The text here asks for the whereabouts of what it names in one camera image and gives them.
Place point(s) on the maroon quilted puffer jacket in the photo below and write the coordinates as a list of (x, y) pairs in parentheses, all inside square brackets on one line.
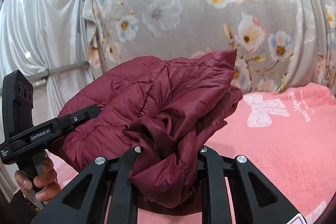
[(168, 108)]

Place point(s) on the grey floral bed sheet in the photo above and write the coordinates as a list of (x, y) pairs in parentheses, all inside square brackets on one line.
[(279, 43)]

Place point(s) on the white satin curtain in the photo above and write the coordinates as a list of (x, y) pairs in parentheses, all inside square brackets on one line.
[(46, 36)]

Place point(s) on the pink fleece blanket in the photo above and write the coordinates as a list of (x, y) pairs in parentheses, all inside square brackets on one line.
[(288, 136)]

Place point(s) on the person's left hand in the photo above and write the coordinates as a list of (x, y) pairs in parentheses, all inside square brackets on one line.
[(44, 187)]

